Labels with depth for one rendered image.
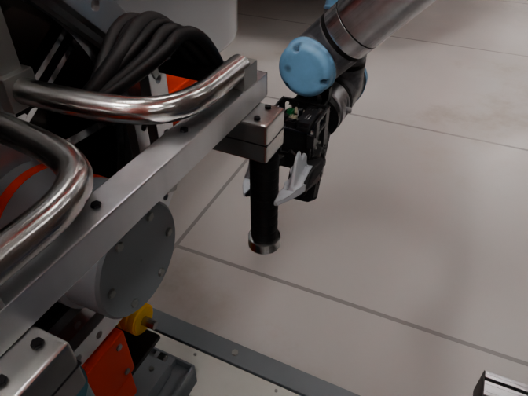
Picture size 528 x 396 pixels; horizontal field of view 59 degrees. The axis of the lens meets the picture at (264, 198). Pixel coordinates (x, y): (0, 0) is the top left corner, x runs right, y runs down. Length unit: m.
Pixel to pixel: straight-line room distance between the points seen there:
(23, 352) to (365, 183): 1.80
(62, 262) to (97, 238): 0.03
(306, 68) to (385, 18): 0.11
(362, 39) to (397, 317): 1.10
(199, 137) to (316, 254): 1.28
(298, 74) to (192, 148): 0.24
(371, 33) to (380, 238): 1.26
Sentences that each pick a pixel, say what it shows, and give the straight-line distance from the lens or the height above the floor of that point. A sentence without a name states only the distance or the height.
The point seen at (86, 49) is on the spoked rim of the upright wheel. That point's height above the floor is 0.96.
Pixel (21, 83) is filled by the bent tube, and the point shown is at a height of 1.01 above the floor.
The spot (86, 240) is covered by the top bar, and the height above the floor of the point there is 0.98.
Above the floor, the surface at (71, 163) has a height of 1.01.
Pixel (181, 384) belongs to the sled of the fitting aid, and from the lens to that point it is 1.21.
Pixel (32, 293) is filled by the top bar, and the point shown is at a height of 0.97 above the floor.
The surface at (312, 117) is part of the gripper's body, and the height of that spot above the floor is 0.90.
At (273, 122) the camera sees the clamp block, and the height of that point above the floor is 0.95.
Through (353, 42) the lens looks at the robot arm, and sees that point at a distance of 0.61.
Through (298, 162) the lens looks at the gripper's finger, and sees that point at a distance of 0.58.
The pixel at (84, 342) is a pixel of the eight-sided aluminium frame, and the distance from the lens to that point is 0.76.
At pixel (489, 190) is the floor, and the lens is 2.16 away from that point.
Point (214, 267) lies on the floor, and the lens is 1.64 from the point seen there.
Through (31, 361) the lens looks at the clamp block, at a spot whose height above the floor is 0.95.
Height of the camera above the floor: 1.21
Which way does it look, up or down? 39 degrees down
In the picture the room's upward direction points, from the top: straight up
